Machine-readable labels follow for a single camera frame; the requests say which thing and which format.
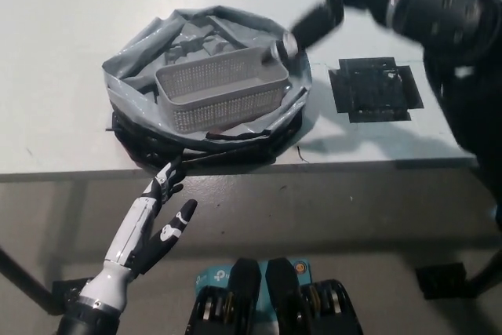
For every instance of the small grey perforated plastic basket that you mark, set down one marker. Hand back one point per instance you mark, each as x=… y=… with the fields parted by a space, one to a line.
x=219 y=111

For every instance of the small dark twig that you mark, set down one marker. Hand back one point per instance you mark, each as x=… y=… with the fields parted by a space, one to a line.
x=301 y=155

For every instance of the black table leg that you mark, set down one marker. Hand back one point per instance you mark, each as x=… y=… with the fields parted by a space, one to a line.
x=23 y=280
x=488 y=272

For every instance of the teal TP-Link box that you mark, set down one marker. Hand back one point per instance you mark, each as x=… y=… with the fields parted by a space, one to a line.
x=212 y=274

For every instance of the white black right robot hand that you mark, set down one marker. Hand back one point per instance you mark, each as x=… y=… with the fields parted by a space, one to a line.
x=313 y=25

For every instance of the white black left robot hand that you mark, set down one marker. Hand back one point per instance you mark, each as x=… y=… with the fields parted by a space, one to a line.
x=133 y=233

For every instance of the grey black plastic bag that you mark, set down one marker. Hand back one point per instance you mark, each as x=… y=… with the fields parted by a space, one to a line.
x=129 y=72

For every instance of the thin black tape strip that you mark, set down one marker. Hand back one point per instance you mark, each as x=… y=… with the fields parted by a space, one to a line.
x=108 y=129

